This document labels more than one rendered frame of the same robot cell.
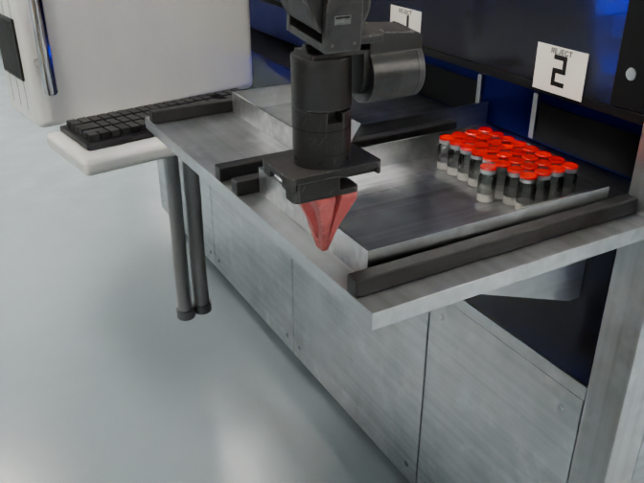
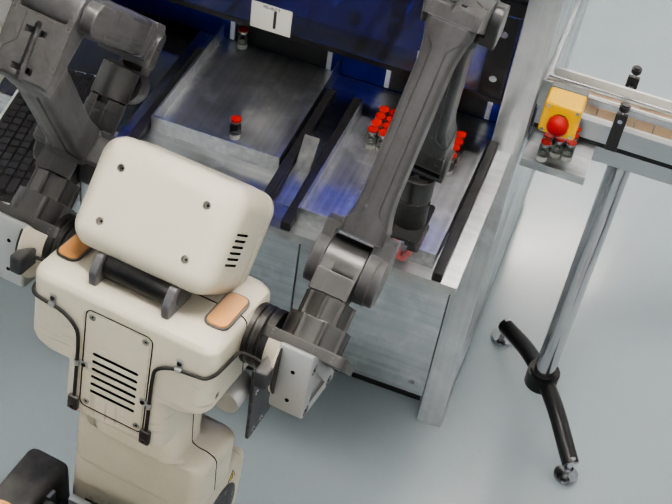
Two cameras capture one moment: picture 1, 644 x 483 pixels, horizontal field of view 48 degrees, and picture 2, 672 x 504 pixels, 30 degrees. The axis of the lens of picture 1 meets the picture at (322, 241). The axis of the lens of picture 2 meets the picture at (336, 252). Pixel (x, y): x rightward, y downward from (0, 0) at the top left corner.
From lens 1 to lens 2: 1.73 m
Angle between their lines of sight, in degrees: 41
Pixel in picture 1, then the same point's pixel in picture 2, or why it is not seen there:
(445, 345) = not seen: hidden behind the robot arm
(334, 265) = (406, 265)
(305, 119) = (417, 209)
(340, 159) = (426, 218)
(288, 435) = not seen: hidden behind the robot
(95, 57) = not seen: outside the picture
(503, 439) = (388, 291)
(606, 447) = (478, 276)
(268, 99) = (168, 105)
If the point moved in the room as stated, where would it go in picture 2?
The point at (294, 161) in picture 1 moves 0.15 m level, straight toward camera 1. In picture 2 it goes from (402, 227) to (467, 280)
